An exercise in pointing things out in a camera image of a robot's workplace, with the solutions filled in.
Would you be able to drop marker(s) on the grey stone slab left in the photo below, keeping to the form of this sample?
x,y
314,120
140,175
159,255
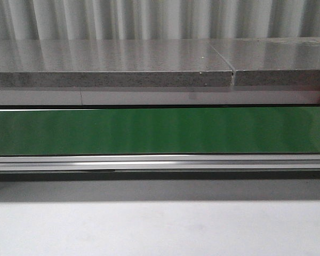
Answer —
x,y
111,63

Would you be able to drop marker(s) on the grey stone slab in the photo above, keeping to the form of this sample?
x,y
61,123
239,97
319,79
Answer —
x,y
111,63
272,61

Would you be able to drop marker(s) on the grey stone slab right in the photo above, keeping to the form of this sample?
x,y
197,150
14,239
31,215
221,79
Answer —
x,y
272,61

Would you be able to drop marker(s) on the green conveyor belt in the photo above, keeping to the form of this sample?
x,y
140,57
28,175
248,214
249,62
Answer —
x,y
160,130

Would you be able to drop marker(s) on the grey corrugated curtain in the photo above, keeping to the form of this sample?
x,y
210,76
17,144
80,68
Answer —
x,y
158,19

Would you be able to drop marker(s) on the aluminium conveyor side rail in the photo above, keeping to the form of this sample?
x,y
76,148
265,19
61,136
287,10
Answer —
x,y
160,167

